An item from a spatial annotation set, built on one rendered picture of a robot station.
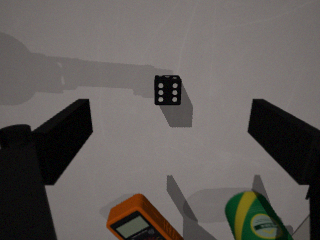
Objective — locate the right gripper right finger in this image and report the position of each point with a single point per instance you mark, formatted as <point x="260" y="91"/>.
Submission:
<point x="295" y="146"/>

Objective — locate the green soda can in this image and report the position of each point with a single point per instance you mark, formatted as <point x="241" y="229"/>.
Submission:
<point x="251" y="217"/>

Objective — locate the orange multimeter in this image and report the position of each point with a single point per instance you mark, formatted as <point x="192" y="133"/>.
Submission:
<point x="137" y="219"/>

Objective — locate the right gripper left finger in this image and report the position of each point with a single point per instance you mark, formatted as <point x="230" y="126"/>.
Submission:
<point x="31" y="160"/>

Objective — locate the black die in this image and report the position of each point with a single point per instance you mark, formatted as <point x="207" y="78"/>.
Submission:
<point x="167" y="90"/>

